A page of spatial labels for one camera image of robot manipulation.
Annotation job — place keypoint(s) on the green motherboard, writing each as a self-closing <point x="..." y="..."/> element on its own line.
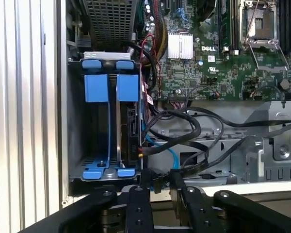
<point x="232" y="77"/>

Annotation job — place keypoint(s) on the perforated metal drive cage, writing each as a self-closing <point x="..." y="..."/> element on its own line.
<point x="257" y="155"/>

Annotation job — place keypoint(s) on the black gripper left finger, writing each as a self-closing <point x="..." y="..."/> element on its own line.
<point x="139" y="208"/>

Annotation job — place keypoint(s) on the silver finned heatsink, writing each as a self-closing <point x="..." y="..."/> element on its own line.
<point x="180" y="46"/>

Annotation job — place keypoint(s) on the metal socket cover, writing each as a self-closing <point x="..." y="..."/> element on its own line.
<point x="252" y="52"/>

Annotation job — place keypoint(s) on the empty blue disk carrier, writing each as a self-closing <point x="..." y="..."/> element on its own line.
<point x="95" y="87"/>

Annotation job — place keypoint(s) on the black open PC case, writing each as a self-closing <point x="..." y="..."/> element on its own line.
<point x="62" y="97"/>

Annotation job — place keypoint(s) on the grey metal disk bay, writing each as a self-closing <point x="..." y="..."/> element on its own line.
<point x="75" y="121"/>

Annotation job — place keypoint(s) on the grey power supply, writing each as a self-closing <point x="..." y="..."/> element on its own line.
<point x="109" y="21"/>

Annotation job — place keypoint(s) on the CPU socket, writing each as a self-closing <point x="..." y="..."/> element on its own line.
<point x="262" y="24"/>

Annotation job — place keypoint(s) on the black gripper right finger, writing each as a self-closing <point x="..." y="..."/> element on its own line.
<point x="194" y="208"/>

